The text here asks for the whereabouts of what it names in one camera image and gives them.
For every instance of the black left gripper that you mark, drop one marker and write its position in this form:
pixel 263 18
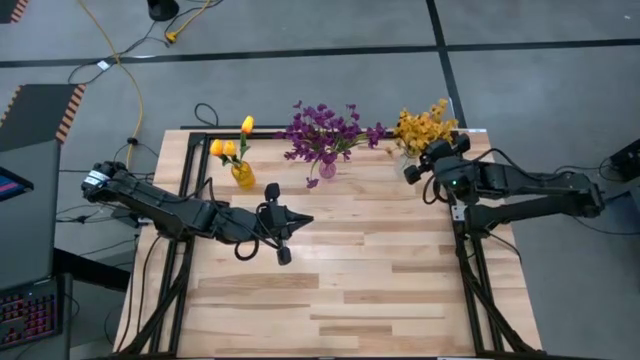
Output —
pixel 272 220

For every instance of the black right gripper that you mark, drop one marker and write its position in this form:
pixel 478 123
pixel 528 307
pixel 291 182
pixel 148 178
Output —
pixel 450 162

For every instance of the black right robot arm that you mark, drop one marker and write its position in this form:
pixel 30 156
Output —
pixel 525 180

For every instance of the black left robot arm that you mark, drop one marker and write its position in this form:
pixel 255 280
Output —
pixel 150 197

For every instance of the clear glass vase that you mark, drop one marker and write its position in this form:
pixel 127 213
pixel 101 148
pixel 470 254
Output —
pixel 401 167

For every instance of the pink glass vase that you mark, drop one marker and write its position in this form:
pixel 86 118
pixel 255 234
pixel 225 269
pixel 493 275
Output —
pixel 328 171

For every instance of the yellow glass vase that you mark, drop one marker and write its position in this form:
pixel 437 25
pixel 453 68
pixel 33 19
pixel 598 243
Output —
pixel 244 177

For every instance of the black floor tape strip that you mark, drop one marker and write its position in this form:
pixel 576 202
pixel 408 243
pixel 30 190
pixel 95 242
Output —
pixel 300 53
pixel 442 50

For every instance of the black equipment box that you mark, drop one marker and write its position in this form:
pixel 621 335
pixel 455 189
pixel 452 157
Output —
pixel 627 160

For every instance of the black round stand base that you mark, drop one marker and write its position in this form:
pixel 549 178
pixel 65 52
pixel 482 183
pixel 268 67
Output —
pixel 162 9

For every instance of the large black hazard-striped mat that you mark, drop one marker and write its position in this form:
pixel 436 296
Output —
pixel 35 115

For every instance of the backlit black keyboard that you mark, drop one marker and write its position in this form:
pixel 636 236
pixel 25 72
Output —
pixel 27 312

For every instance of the computer monitor screen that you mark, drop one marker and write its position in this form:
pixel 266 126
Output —
pixel 12 184

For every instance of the small black hazard-striped mat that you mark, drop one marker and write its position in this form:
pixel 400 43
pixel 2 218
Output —
pixel 7 10

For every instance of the silver frame bracket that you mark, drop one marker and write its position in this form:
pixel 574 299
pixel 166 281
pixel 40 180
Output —
pixel 460 213

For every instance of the black aluminium table frame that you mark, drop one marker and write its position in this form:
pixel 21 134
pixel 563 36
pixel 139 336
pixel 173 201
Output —
pixel 300 135

